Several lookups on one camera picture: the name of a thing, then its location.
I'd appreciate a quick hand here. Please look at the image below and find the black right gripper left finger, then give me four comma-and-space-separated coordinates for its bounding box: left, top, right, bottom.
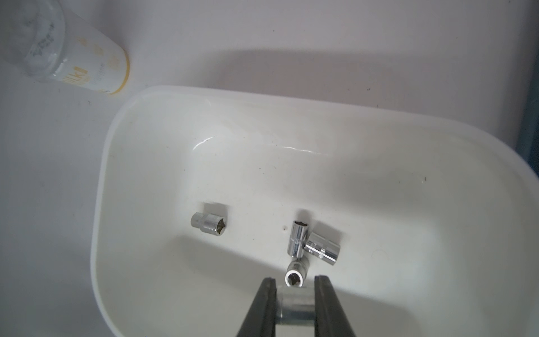
237, 277, 277, 337

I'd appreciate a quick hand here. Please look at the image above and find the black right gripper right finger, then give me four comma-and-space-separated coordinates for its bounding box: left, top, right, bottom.
314, 275, 356, 337

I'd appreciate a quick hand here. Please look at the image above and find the chrome socket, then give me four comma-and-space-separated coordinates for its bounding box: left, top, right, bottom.
284, 256, 310, 287
304, 232, 341, 265
190, 212, 227, 236
287, 221, 309, 258
275, 286, 316, 327

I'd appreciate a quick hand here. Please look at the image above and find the white plastic storage box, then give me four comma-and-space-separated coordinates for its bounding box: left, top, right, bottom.
91, 86, 538, 336

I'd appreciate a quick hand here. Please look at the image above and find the teal tray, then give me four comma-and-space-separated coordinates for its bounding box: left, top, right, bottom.
516, 56, 538, 175

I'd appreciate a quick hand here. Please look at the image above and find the white yogurt cup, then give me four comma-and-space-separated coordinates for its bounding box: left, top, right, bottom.
1, 1, 130, 94

